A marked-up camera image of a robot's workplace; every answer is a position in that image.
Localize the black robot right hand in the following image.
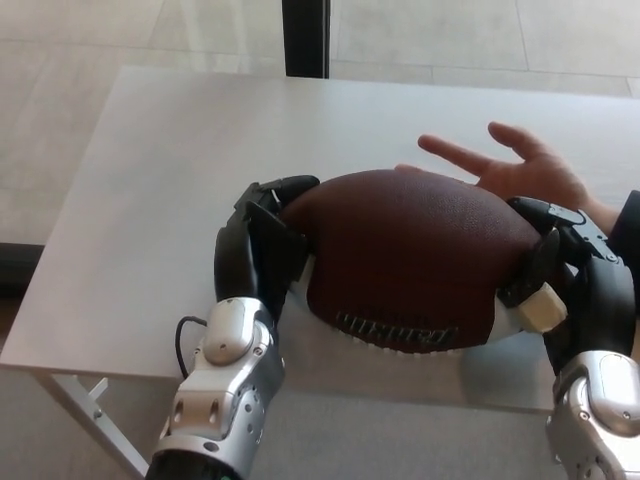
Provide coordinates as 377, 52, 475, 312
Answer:
494, 195, 636, 376

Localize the dark low object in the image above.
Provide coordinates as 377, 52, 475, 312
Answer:
0, 242, 44, 297

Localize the brown leather american football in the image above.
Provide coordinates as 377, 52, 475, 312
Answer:
279, 168, 551, 355

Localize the black vertical pillar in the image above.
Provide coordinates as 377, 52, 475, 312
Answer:
281, 0, 331, 79

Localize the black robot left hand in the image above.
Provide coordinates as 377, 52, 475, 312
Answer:
213, 174, 321, 326

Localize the white metal table frame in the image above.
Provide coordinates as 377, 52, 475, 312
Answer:
49, 374, 151, 480

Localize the person's bare hand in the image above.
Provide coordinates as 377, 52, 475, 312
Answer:
394, 121, 621, 236

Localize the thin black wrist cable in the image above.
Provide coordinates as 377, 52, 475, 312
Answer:
174, 315, 209, 379

